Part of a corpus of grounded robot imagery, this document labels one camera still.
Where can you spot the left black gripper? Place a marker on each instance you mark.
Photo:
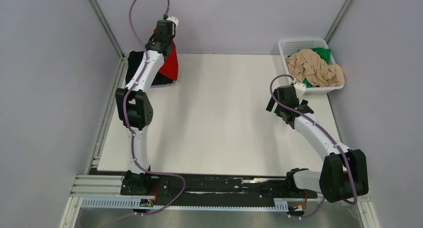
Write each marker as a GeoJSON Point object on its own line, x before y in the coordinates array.
{"type": "Point", "coordinates": [171, 37]}

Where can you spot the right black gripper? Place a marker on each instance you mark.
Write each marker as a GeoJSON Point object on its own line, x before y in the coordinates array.
{"type": "Point", "coordinates": [271, 105]}

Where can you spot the red t-shirt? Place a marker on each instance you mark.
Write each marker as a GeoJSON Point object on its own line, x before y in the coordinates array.
{"type": "Point", "coordinates": [169, 72]}

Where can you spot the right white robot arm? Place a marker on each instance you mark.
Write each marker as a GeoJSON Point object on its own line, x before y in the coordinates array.
{"type": "Point", "coordinates": [344, 175]}

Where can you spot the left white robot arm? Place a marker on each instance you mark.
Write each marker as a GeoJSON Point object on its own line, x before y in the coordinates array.
{"type": "Point", "coordinates": [134, 107]}

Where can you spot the folded black t-shirt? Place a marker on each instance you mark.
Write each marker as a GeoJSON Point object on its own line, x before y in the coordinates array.
{"type": "Point", "coordinates": [134, 61]}

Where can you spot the beige t-shirt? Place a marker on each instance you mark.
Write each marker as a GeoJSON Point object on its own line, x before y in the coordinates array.
{"type": "Point", "coordinates": [293, 66]}

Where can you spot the white plastic laundry basket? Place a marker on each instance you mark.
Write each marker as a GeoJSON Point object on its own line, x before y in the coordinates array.
{"type": "Point", "coordinates": [288, 47]}

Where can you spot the green t-shirt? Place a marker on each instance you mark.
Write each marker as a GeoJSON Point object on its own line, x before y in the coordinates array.
{"type": "Point", "coordinates": [315, 66]}

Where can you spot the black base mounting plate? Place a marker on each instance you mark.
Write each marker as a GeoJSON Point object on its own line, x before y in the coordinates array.
{"type": "Point", "coordinates": [207, 189]}

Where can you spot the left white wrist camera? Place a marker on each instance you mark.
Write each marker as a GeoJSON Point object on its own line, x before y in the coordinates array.
{"type": "Point", "coordinates": [174, 20]}

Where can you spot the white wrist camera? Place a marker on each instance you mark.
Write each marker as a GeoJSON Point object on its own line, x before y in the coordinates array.
{"type": "Point", "coordinates": [174, 20]}
{"type": "Point", "coordinates": [300, 89]}

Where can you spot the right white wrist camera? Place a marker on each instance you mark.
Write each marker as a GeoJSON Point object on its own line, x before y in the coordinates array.
{"type": "Point", "coordinates": [300, 89]}

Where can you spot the left aluminium frame post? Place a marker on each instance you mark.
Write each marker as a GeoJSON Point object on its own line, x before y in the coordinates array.
{"type": "Point", "coordinates": [106, 27]}

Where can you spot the aluminium frame post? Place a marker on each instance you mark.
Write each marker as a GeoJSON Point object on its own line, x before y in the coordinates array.
{"type": "Point", "coordinates": [338, 19]}
{"type": "Point", "coordinates": [106, 27]}

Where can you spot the right aluminium frame post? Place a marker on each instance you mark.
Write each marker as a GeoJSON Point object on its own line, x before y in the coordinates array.
{"type": "Point", "coordinates": [338, 19]}

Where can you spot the white slotted cable duct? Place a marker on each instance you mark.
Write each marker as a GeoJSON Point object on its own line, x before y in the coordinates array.
{"type": "Point", "coordinates": [144, 204]}

